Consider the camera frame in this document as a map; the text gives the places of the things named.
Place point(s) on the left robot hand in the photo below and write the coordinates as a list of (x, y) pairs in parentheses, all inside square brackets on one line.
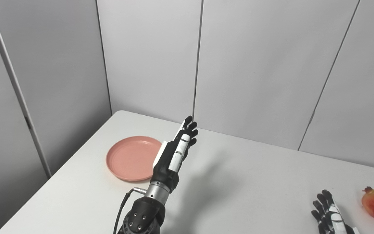
[(170, 159)]

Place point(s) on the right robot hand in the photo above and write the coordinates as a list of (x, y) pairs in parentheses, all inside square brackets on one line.
[(330, 214)]

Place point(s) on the pink plate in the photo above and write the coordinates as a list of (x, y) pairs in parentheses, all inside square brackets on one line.
[(130, 158)]

